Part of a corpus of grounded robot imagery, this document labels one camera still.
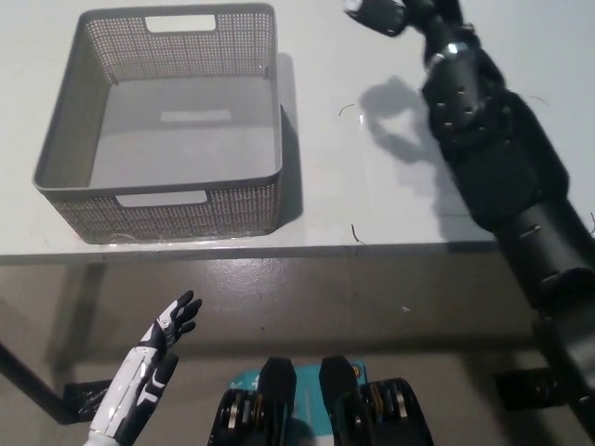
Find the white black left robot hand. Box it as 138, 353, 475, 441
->
87, 290, 204, 442

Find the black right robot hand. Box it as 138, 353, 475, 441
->
342, 0, 480, 61

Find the black table leg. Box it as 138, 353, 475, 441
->
0, 341, 71, 426

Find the grey perforated plastic basket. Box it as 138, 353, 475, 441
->
31, 3, 284, 243

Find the black robot torso teal top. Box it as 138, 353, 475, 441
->
208, 355, 436, 446

